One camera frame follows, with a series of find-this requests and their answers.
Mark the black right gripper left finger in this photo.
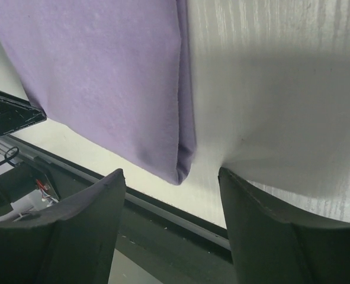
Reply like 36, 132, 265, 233
0, 169, 126, 283

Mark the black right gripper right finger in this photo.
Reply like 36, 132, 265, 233
218, 168, 350, 283

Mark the purple t-shirt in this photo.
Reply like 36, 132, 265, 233
0, 1, 196, 185

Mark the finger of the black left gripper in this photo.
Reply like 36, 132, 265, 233
0, 91, 47, 137

